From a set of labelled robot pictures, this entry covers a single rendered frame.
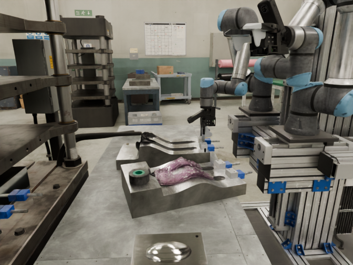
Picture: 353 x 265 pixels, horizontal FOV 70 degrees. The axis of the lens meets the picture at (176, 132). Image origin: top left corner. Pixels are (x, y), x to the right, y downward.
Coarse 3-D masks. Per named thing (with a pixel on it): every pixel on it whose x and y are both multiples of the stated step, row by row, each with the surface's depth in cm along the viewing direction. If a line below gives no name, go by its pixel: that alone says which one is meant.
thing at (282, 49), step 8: (272, 32) 72; (280, 32) 74; (288, 32) 77; (264, 40) 72; (272, 40) 74; (280, 40) 74; (288, 40) 77; (256, 48) 78; (264, 48) 73; (272, 48) 75; (280, 48) 74; (288, 48) 79; (256, 56) 79
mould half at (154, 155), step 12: (156, 132) 157; (132, 144) 156; (144, 144) 134; (168, 144) 147; (180, 144) 148; (192, 144) 147; (120, 156) 138; (132, 156) 138; (144, 156) 134; (156, 156) 134; (168, 156) 134; (180, 156) 134; (192, 156) 135; (204, 156) 135; (120, 168) 135
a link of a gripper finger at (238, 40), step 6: (228, 30) 73; (234, 30) 73; (240, 30) 74; (246, 30) 74; (234, 36) 74; (240, 36) 75; (246, 36) 76; (234, 42) 75; (240, 42) 75; (246, 42) 76; (240, 48) 76
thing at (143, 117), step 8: (128, 112) 473; (136, 112) 476; (144, 112) 479; (152, 112) 481; (160, 112) 472; (128, 120) 442; (136, 120) 443; (144, 120) 467; (152, 120) 447; (160, 120) 450
